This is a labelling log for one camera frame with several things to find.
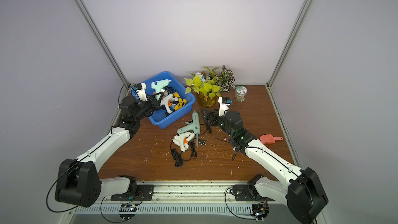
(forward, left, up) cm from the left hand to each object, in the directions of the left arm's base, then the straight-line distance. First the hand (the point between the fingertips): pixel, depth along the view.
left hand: (163, 93), depth 79 cm
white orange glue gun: (-15, -8, -24) cm, 29 cm away
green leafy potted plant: (+11, -22, -5) cm, 25 cm away
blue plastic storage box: (+2, +8, -26) cm, 27 cm away
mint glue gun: (+2, +3, +2) cm, 4 cm away
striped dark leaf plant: (+16, -34, -5) cm, 38 cm away
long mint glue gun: (-7, -15, -24) cm, 29 cm away
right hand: (-8, -23, -2) cm, 24 cm away
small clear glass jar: (+19, -46, -20) cm, 54 cm away
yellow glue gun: (+12, -6, -23) cm, 27 cm away
